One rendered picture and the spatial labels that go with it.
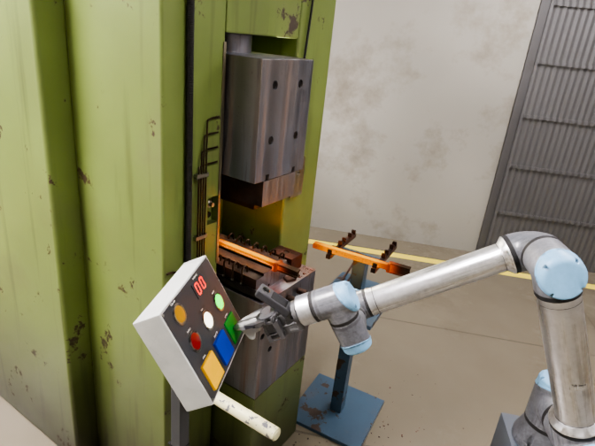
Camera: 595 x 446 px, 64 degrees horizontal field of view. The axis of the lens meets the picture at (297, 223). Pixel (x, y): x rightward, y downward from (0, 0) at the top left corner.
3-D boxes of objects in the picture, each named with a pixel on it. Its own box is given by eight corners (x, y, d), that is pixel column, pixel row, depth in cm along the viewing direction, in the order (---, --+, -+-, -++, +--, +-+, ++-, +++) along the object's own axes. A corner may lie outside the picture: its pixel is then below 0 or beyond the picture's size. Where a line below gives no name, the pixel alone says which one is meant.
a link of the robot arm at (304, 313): (305, 302, 130) (309, 285, 139) (289, 306, 132) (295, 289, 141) (318, 327, 133) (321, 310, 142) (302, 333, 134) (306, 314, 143)
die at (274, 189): (293, 195, 181) (296, 171, 178) (261, 207, 165) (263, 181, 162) (212, 170, 202) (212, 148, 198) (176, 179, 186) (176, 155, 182)
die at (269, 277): (285, 276, 194) (287, 257, 191) (255, 295, 179) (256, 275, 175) (210, 245, 215) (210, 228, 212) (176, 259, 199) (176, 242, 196)
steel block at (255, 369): (305, 354, 220) (315, 269, 203) (254, 400, 190) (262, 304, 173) (215, 310, 247) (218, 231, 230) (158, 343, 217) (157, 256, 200)
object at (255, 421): (281, 436, 158) (282, 424, 156) (272, 446, 154) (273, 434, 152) (187, 378, 180) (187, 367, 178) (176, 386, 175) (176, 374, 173)
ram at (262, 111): (314, 165, 188) (326, 59, 174) (254, 184, 158) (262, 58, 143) (234, 144, 209) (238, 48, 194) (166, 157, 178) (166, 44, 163)
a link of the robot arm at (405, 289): (542, 214, 139) (330, 288, 155) (560, 230, 127) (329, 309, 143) (552, 247, 142) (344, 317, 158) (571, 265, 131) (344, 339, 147)
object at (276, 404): (296, 431, 237) (305, 354, 220) (247, 484, 207) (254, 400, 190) (212, 381, 264) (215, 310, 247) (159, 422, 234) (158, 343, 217)
